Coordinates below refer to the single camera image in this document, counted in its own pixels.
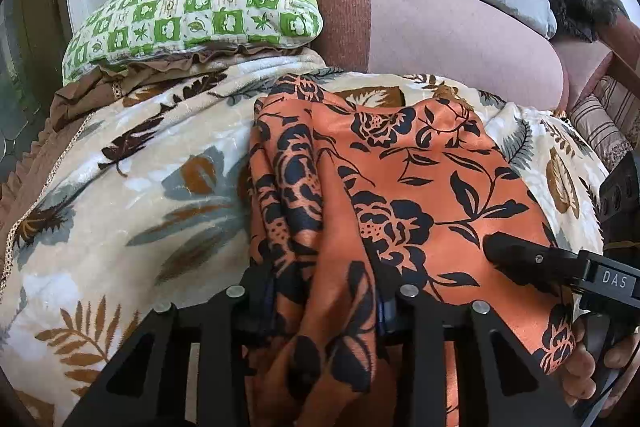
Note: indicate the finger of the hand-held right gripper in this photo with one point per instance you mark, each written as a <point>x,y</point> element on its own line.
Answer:
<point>520,252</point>

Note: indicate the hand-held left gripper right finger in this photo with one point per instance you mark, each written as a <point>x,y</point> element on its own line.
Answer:
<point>385,314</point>

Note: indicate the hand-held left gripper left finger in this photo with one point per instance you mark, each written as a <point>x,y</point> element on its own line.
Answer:
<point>260,302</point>

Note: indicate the orange black floral cloth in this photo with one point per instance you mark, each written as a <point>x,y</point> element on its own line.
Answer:
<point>425,187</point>

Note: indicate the person's right hand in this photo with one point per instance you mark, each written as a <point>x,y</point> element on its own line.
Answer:
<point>580,367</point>

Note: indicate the striped cushion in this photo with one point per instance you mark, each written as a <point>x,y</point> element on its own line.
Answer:
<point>602,122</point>

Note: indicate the cream leaf print blanket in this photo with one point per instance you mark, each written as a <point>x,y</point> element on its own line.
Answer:
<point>150,187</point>

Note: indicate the pink bolster cushion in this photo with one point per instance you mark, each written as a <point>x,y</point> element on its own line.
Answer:
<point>440,32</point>

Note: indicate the wooden bed frame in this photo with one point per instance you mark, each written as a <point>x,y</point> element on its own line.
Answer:
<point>622,52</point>

